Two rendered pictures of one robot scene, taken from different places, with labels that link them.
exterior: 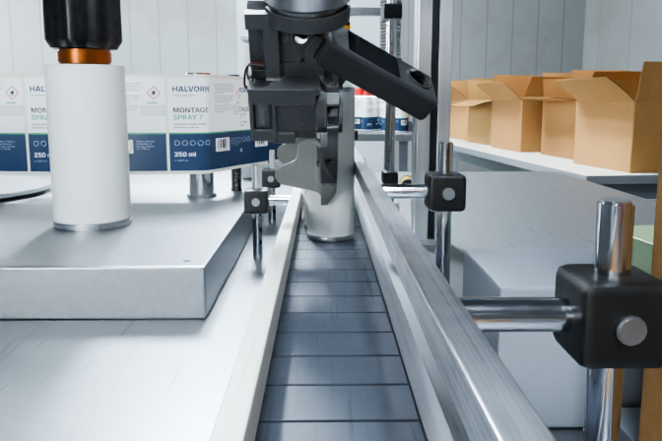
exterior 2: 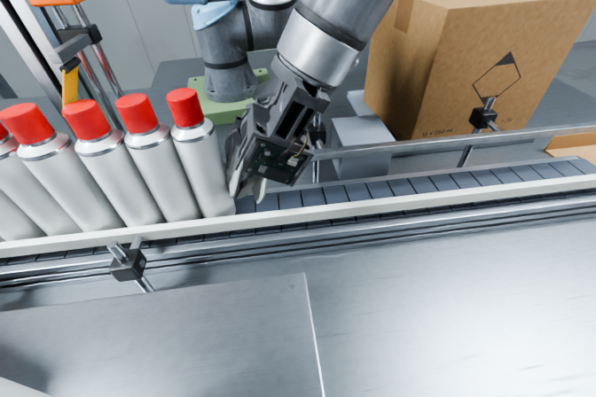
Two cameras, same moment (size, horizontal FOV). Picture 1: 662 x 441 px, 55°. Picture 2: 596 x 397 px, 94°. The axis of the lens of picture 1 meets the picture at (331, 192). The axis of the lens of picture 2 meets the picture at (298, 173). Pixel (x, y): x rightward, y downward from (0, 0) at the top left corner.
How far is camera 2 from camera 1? 0.68 m
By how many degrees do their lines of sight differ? 88
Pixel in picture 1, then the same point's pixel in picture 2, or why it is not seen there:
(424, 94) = not seen: hidden behind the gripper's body
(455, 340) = (532, 130)
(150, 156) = not seen: outside the picture
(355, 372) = (427, 186)
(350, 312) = (368, 192)
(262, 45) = (295, 120)
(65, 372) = (405, 339)
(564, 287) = (489, 117)
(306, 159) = not seen: hidden behind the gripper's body
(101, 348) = (367, 335)
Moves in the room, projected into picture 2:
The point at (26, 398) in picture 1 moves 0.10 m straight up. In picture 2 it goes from (441, 344) to (472, 309)
